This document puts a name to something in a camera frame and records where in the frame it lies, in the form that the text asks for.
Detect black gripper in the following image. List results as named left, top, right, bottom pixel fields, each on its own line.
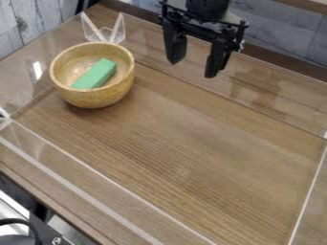
left=160, top=0, right=249, bottom=78

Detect green rectangular block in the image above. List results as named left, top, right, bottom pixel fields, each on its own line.
left=72, top=58, right=116, bottom=89

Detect wooden bowl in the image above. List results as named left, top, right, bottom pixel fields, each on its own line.
left=49, top=42, right=134, bottom=108

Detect clear acrylic tray walls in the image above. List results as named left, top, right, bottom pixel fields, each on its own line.
left=0, top=17, right=327, bottom=245

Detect black metal bracket with screw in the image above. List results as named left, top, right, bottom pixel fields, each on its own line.
left=29, top=213, right=88, bottom=245

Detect black cable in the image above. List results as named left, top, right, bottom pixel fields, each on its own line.
left=0, top=217, right=42, bottom=245

